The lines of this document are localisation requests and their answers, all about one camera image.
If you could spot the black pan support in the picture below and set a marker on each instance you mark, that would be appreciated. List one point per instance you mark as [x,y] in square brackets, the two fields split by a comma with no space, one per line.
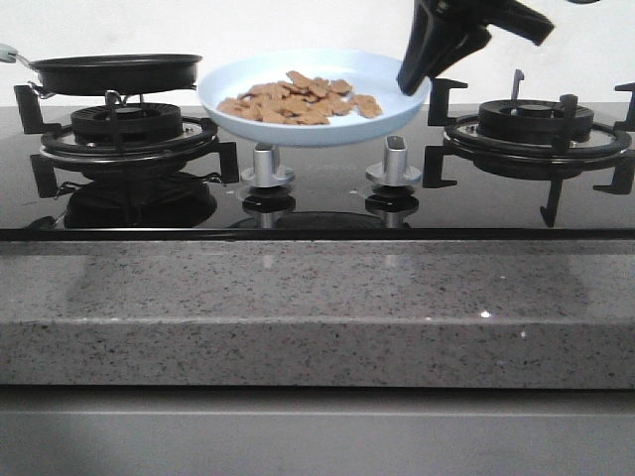
[583,145]
[49,149]

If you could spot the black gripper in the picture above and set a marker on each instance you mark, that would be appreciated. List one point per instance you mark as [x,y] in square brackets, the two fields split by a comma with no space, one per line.
[445,32]

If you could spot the black frying pan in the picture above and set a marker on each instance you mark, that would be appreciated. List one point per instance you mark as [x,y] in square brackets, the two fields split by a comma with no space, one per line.
[125,74]

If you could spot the light blue plate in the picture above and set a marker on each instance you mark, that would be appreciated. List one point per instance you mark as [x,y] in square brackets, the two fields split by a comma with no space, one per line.
[368,73]

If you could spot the right silver control knob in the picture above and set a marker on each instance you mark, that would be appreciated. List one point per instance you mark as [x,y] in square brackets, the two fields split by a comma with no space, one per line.
[394,169]

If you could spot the left silver control knob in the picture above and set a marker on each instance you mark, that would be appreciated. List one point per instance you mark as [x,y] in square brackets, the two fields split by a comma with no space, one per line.
[267,171]

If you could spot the grey cabinet front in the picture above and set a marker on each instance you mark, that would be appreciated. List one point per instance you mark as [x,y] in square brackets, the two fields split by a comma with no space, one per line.
[277,431]

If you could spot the left black pan support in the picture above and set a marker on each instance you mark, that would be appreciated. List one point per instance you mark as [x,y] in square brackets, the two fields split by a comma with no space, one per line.
[49,149]

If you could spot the brown meat slices pile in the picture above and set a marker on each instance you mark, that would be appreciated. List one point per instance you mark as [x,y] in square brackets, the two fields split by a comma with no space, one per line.
[300,100]

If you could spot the right black gas burner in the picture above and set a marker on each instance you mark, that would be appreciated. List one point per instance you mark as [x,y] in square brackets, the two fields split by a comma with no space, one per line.
[526,121]

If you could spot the black gas burner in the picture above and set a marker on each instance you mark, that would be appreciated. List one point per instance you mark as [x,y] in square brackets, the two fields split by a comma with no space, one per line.
[526,121]
[138,123]

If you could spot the left black gas burner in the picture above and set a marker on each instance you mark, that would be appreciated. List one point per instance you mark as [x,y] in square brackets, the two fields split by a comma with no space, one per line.
[138,123]

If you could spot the silver control knob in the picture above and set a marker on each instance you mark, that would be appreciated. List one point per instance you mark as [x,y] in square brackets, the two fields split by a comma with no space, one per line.
[394,169]
[267,171]

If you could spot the right black pan support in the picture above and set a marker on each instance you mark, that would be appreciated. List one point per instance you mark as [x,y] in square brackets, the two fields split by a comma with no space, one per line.
[583,145]

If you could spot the black glass gas hob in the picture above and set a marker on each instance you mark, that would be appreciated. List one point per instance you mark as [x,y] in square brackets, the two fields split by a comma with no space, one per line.
[458,197]

